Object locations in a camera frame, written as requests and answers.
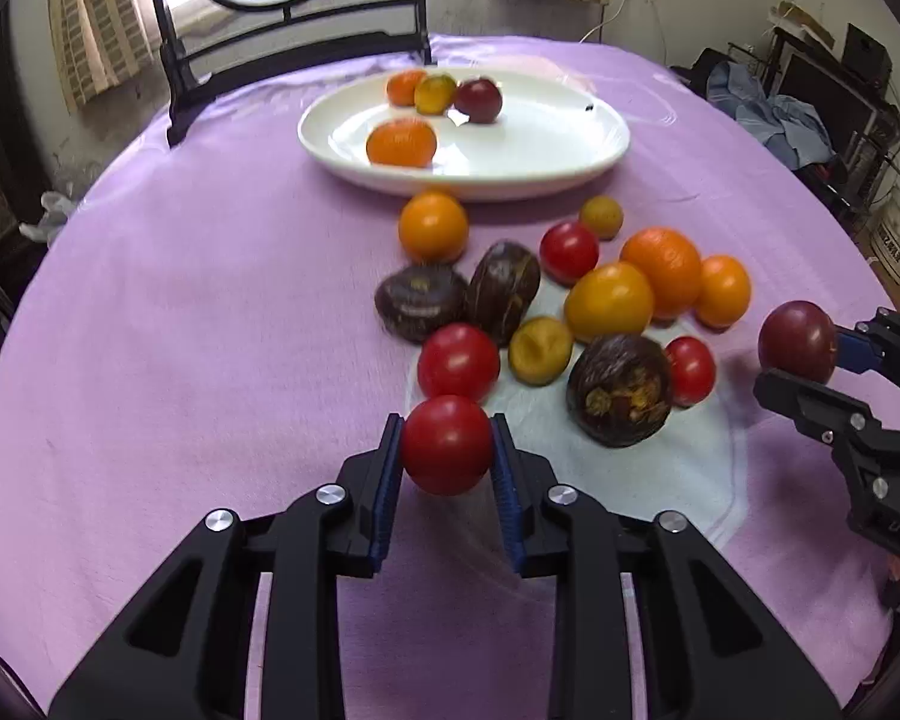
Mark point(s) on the yellow-orange oval fruit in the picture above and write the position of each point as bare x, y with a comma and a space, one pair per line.
609, 302

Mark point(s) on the small orange mandarin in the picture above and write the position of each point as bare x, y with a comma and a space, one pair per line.
406, 87

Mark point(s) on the dark wooden cabinet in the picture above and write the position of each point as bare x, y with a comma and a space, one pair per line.
0, 165

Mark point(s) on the small yellow-green fruit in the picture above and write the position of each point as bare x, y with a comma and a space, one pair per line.
601, 216
540, 350

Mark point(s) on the yellow-green tomato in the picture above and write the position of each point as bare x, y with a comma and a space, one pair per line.
435, 93

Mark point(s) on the black box speaker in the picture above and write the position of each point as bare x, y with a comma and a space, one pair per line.
866, 52

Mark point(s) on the white plastic bag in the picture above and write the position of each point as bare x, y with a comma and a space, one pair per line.
52, 214

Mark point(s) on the blue clothes pile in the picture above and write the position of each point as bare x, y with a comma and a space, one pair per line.
780, 120

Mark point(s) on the dark red plum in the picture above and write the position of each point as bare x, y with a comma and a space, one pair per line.
478, 100
797, 341

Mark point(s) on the smooth round orange fruit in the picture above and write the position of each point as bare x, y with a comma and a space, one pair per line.
433, 226

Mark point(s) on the red cherry tomato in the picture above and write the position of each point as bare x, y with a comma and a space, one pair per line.
458, 362
446, 445
568, 252
691, 370

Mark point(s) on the white translucent sheet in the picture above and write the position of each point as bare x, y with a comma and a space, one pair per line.
690, 480

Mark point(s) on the small smooth orange fruit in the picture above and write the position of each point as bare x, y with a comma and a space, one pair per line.
726, 290

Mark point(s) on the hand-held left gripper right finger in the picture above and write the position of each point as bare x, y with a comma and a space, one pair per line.
508, 510

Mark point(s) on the oval orange mandarin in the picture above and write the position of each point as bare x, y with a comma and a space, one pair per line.
664, 270

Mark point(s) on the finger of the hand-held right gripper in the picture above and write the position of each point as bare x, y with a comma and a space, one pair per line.
802, 397
853, 351

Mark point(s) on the black framed decorative screen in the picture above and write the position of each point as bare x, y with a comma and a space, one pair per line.
184, 101

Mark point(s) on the large orange mandarin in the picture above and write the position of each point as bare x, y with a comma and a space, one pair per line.
401, 143

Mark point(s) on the white oval plate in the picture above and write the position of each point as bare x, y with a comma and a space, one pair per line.
540, 135

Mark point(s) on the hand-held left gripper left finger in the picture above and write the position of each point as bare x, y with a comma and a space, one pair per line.
387, 495

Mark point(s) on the speckled dark passion fruit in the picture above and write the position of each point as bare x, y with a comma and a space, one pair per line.
619, 388

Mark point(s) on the black monitor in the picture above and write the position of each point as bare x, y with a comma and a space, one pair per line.
832, 101

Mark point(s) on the dark purple passion fruit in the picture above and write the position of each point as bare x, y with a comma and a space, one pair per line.
502, 291
420, 302

